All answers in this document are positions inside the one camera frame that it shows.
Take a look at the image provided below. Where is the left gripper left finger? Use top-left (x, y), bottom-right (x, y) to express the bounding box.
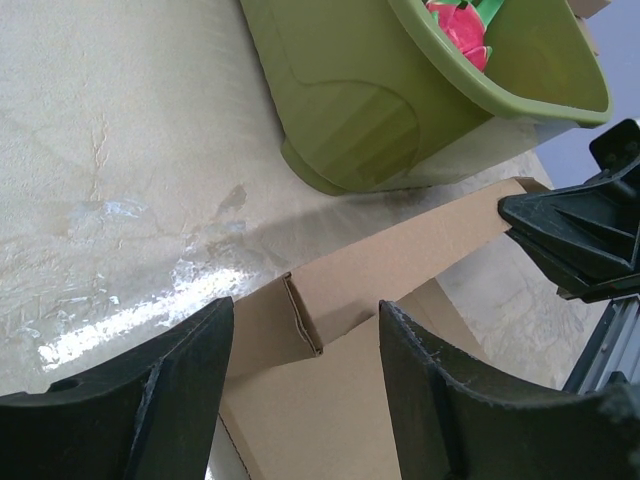
top-left (1, 297), bottom-right (234, 479)

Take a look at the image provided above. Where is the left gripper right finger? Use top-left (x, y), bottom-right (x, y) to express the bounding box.
top-left (379, 301), bottom-right (639, 479)

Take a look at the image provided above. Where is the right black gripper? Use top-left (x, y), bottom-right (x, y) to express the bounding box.
top-left (498, 118), bottom-right (639, 303)

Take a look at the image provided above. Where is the brown cardboard paper box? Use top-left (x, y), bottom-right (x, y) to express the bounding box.
top-left (220, 177), bottom-right (540, 479)

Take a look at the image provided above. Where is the folded cardboard box top right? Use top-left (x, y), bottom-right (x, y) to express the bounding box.
top-left (567, 0), bottom-right (612, 19)

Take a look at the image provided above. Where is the pink dragon fruit toy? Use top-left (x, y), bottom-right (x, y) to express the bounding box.
top-left (424, 0), bottom-right (504, 72)

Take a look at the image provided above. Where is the green plastic basket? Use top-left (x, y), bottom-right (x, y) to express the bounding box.
top-left (241, 1), bottom-right (613, 195)

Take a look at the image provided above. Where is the aluminium rail frame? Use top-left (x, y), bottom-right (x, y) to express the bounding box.
top-left (563, 295), bottom-right (639, 394)

